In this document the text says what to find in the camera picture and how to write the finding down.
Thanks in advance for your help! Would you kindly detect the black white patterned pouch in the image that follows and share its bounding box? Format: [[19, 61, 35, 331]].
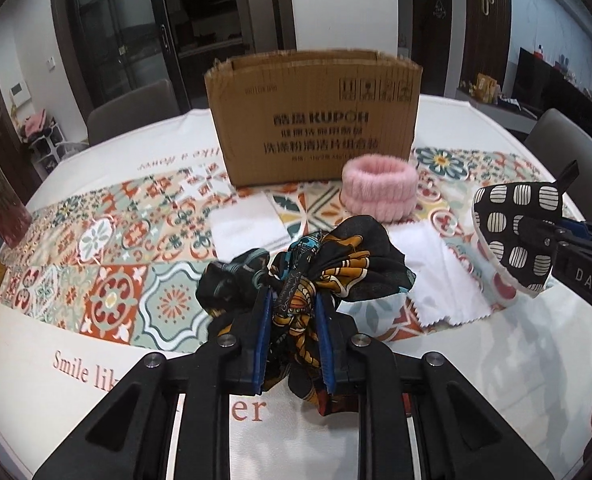
[[472, 160, 579, 298]]

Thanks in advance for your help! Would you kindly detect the black orange patterned scarf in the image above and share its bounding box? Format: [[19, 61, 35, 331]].
[[196, 214, 415, 416]]

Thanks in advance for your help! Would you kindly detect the white knitted cloth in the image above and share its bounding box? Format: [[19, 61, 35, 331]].
[[387, 220, 492, 328]]

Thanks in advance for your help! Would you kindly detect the pink fluffy headband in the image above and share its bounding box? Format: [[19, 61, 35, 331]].
[[340, 154, 418, 223]]

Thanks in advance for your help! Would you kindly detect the grey chair right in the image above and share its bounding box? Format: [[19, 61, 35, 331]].
[[525, 108, 592, 221]]

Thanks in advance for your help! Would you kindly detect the grey chair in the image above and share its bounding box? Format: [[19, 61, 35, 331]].
[[525, 108, 592, 221], [87, 79, 180, 146]]

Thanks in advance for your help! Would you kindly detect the white tv cabinet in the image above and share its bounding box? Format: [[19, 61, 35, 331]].
[[456, 90, 537, 136]]

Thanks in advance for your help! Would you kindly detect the black television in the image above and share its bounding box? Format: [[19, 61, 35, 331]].
[[512, 49, 592, 128]]

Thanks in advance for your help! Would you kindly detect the brown cardboard box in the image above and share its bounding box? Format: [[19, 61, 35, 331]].
[[205, 50, 423, 188]]

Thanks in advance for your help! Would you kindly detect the grey chair left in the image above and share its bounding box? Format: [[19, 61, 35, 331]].
[[87, 79, 180, 146]]

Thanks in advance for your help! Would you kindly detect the shoe rack with items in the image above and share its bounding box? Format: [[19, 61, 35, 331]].
[[19, 110, 90, 180]]

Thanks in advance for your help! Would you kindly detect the dark glass sliding door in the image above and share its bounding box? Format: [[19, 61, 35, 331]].
[[50, 0, 191, 119]]

